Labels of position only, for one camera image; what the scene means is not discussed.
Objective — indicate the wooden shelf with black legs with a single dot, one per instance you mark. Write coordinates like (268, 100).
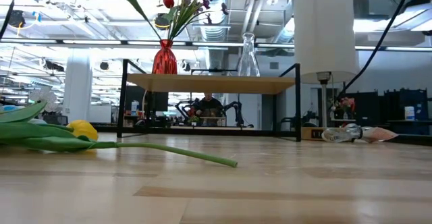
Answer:
(209, 84)

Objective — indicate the pink flower bouquet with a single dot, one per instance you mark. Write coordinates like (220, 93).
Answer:
(347, 104)

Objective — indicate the purple artificial flower bunch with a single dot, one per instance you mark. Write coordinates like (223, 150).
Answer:
(184, 15)

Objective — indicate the clear glass vase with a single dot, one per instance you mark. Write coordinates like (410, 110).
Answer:
(248, 65)

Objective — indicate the maroon artificial tulip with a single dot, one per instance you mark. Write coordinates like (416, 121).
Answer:
(135, 1)

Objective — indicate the white small blossom spray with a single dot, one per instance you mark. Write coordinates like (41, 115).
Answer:
(42, 96)

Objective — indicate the person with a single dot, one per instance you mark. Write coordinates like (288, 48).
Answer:
(209, 107)

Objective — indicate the white building column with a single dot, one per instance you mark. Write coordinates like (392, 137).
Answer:
(77, 89)

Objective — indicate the small green potted plant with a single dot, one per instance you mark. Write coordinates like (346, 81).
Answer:
(194, 120)

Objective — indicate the background black robot arms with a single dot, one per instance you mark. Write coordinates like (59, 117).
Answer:
(236, 107)

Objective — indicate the white shade table lamp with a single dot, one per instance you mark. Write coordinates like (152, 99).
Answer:
(324, 31)

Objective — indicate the red artificial tulip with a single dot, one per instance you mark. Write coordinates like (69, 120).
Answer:
(168, 1)

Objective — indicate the yellow artificial tulip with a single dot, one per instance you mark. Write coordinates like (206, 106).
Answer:
(84, 129)

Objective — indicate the red glass vase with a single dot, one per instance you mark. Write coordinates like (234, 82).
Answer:
(164, 60)

